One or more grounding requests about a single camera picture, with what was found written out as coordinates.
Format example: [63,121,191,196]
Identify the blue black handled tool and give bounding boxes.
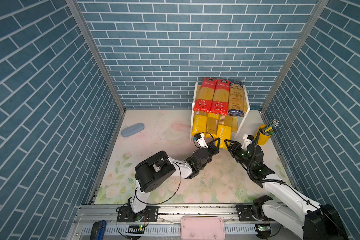
[90,221,107,240]

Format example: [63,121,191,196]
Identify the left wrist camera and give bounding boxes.
[193,132,209,148]

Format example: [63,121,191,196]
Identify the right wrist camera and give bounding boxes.
[242,134,254,150]

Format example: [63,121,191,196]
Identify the yellow pasta bag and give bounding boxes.
[206,113,220,138]

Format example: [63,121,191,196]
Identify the blue MoliPasta spaghetti bag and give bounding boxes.
[228,81,245,117]

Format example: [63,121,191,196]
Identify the yellow Pastatime bag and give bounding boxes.
[217,115,233,149]
[191,111,208,136]

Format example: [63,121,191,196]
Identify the blue glasses case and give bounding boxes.
[121,123,145,138]

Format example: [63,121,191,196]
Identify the red spaghetti bag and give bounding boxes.
[194,78,217,113]
[210,79,231,115]

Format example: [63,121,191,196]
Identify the pens in cup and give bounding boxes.
[260,119,279,136]

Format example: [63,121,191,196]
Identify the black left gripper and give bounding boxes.
[197,137,220,171]

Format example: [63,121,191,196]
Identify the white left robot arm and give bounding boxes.
[129,134,220,214]

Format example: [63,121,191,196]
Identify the yellow pen cup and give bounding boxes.
[254,125,274,146]

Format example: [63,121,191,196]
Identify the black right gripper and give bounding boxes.
[225,138,253,171]

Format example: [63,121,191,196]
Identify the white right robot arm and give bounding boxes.
[225,140,349,240]

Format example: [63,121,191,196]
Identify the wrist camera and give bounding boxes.
[242,134,254,150]
[193,132,209,148]

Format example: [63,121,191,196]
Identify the wooden two-tier shelf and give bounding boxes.
[191,78,251,138]

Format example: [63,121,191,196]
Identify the pink tray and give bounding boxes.
[181,216,225,240]

